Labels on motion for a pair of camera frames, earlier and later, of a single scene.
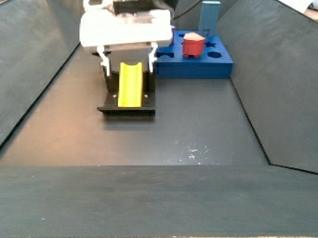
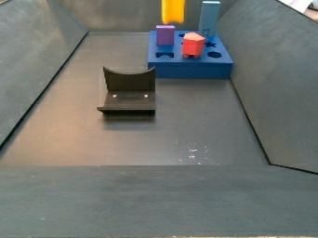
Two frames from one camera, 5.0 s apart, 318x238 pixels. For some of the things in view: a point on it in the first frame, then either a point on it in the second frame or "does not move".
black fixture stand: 112,108 does not move
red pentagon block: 193,46 does not move
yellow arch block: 131,85 to 173,11
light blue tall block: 209,16 does not move
